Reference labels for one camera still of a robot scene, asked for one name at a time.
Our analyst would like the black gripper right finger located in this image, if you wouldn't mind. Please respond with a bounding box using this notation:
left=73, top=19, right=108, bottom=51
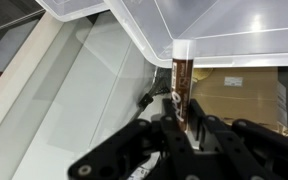
left=187, top=98, right=288, bottom=180

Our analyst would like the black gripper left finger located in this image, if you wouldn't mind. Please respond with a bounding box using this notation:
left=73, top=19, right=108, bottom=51
left=67, top=97, right=199, bottom=180

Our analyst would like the brown marker with white cap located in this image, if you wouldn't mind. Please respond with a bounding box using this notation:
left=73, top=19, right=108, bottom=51
left=171, top=38, right=197, bottom=133

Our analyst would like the large open cardboard box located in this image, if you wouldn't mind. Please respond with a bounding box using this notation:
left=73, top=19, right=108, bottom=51
left=191, top=66, right=288, bottom=138

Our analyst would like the large clear plastic storage bin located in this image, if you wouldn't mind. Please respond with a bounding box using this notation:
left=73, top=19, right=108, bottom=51
left=103, top=0, right=288, bottom=69

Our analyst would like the small clear plastic storage bin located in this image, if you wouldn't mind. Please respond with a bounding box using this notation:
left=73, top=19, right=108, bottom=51
left=34, top=0, right=112, bottom=23

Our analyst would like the black handled dustpan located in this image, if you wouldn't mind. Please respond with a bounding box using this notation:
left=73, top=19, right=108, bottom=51
left=138, top=77, right=168, bottom=109

